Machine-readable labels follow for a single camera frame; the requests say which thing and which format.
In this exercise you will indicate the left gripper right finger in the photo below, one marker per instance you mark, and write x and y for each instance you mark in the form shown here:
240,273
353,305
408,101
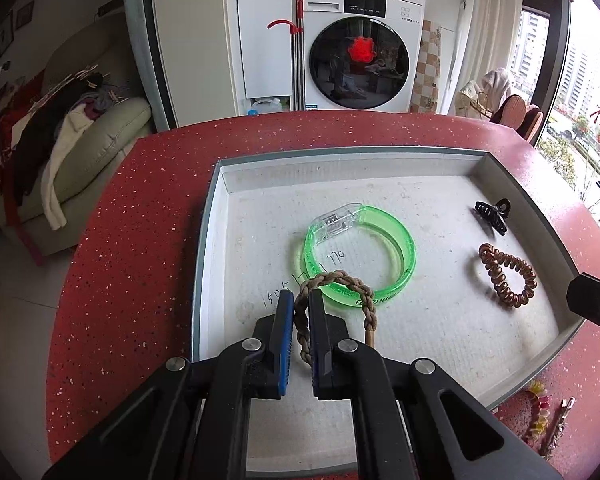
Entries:
332,371

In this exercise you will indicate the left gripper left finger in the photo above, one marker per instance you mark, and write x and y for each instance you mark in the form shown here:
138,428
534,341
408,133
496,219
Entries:
271,342

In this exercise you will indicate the grey jewelry tray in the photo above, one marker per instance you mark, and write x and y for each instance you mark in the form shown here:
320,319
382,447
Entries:
483,293

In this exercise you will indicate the green translucent bangle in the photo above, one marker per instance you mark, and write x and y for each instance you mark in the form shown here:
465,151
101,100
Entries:
364,241

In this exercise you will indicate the silver star hair clip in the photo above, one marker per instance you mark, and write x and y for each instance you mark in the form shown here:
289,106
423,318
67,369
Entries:
557,429

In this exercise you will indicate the black claw hair clip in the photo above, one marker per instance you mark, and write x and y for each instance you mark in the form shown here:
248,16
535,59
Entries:
495,214

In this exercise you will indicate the brown chair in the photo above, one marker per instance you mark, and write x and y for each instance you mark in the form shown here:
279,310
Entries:
531,124
511,113

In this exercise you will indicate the white detergent bottle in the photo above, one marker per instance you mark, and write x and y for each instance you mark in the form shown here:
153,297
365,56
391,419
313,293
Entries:
265,106

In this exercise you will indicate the white washing machine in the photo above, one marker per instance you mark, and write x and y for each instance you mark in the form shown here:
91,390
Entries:
360,54

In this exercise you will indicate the white tall cabinet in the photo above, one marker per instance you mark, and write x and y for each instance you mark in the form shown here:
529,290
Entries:
216,56

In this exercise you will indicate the pile of clothes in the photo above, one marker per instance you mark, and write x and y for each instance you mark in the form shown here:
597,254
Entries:
56,161

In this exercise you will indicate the beige leather armchair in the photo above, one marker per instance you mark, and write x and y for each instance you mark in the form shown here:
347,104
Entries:
105,46

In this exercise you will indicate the red handled mop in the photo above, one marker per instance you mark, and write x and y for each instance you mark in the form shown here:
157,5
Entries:
298,72

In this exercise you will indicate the framed wall pictures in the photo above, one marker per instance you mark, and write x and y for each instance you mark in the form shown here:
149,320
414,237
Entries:
13,21

